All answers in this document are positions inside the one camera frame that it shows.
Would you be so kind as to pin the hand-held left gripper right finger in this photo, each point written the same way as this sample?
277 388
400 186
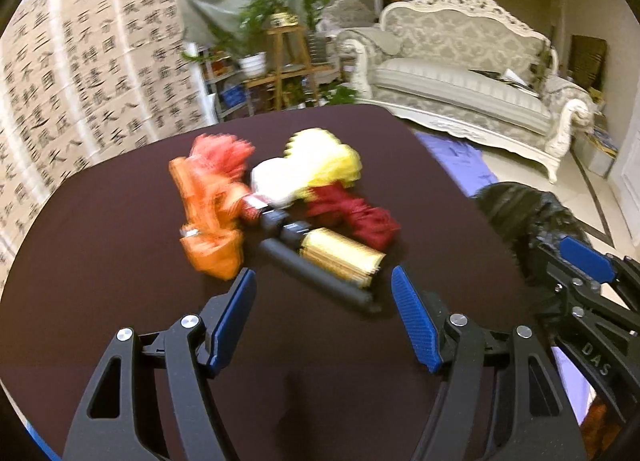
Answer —
415 321

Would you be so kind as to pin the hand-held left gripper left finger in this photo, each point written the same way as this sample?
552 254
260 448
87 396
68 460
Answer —
232 321

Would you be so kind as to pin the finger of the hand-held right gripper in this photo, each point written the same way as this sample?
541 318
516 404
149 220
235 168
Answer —
557 271
585 257

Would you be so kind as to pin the black trash bag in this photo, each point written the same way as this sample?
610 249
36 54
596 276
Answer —
520 216

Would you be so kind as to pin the long orange plastic bag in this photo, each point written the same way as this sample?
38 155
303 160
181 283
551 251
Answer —
210 251

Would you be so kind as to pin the black tube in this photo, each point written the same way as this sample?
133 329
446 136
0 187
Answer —
320 276

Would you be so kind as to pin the yellow label dark bottle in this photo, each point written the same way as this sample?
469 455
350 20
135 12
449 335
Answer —
340 253

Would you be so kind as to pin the dark red plastic bag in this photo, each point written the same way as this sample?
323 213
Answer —
370 221

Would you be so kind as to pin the red label dark bottle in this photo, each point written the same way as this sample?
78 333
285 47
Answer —
255 206

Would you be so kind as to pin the white foam fruit net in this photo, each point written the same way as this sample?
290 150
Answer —
275 183

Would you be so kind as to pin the red foam fruit net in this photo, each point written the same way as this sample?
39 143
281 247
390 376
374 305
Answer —
220 156

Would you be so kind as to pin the yellow foam fruit net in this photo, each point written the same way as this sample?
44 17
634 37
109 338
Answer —
330 161

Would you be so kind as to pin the person's right forearm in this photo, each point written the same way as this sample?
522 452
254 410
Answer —
602 428

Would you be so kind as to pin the white panelled door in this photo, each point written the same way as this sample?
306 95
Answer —
624 176

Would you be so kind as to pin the storage box with papers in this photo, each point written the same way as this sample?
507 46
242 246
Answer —
597 148

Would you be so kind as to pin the purple cloth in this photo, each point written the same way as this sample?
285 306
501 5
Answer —
455 161

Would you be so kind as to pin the grey quilted throw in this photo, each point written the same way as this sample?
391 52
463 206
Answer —
370 41
565 91

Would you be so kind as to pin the dark upright object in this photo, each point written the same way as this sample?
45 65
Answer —
545 66

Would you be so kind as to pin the dark framed panel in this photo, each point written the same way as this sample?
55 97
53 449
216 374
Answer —
589 61

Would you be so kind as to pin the papers on sofa seat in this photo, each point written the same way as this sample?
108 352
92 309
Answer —
500 80

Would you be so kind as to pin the ornate white grey sofa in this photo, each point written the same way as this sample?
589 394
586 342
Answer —
450 91

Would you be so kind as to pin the blue plastic seat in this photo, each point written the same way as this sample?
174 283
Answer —
40 441

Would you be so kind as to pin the metal storage shelf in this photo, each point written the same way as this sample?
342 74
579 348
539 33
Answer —
225 91

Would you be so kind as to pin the low green potted plant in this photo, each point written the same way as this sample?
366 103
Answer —
340 96

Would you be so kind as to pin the potted plant white pot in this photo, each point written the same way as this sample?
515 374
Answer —
252 66

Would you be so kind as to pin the potted plant patterned pot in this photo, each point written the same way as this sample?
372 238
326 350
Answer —
280 18

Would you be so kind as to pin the ornate white armchair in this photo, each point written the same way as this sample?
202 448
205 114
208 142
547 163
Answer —
350 13

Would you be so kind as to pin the tall potted plant grey pot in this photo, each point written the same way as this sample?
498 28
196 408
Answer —
315 16

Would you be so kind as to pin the wall of calligraphy paper sheets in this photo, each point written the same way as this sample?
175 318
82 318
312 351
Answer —
90 76

